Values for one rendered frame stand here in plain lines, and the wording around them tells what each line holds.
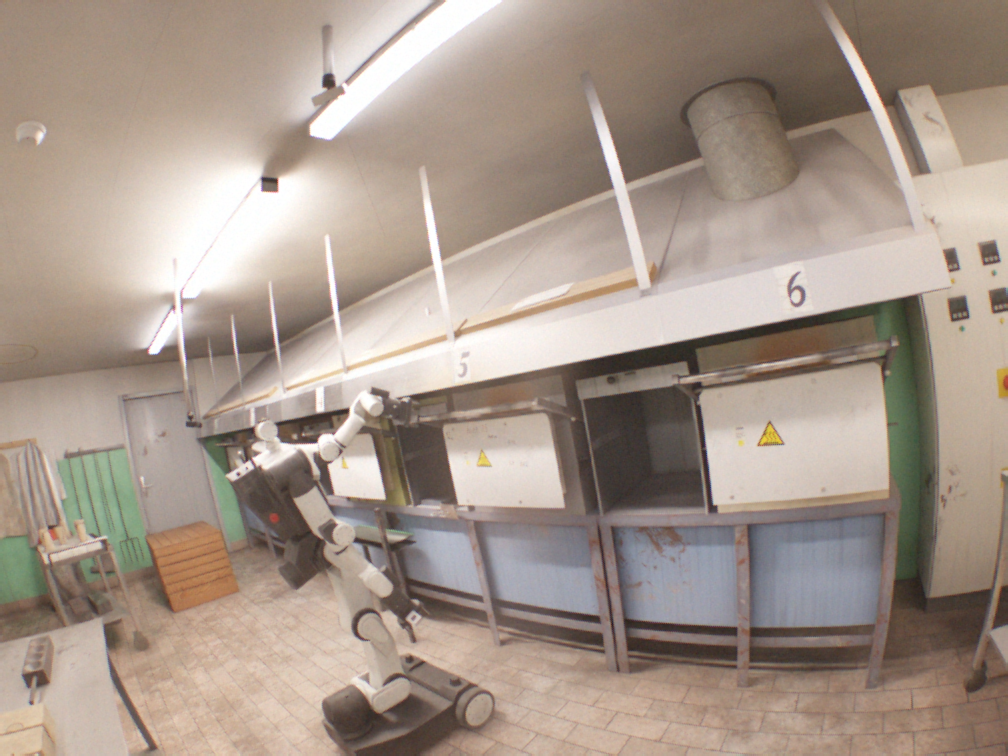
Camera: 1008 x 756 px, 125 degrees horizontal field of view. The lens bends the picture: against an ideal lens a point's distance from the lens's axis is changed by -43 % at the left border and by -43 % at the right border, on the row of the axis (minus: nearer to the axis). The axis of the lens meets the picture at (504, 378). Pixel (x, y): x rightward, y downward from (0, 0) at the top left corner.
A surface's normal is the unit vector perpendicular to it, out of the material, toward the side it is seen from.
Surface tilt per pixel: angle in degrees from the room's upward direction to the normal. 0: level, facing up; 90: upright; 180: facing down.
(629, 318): 80
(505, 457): 90
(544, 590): 90
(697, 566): 90
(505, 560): 90
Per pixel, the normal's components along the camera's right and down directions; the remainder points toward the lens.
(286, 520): 0.66, -0.10
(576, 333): -0.64, -0.07
